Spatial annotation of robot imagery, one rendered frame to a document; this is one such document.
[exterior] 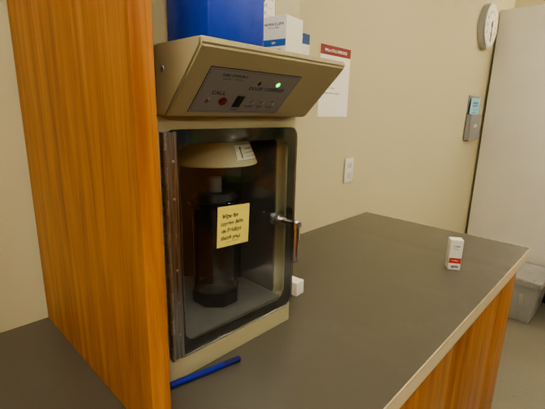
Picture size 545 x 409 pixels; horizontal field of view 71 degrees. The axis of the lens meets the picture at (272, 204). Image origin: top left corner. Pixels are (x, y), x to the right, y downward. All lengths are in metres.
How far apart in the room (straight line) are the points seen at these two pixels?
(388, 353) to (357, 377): 0.11
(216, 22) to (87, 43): 0.18
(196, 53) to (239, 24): 0.08
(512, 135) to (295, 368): 2.95
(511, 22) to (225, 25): 3.15
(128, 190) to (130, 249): 0.08
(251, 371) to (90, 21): 0.63
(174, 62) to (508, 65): 3.15
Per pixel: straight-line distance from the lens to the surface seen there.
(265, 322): 0.88
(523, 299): 3.25
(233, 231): 0.71
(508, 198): 3.53
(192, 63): 0.53
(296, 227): 0.76
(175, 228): 0.63
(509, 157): 3.50
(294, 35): 0.69
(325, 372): 0.80
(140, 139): 0.49
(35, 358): 0.93
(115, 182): 0.56
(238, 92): 0.61
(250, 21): 0.58
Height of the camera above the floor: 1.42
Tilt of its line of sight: 14 degrees down
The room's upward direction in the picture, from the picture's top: 1 degrees clockwise
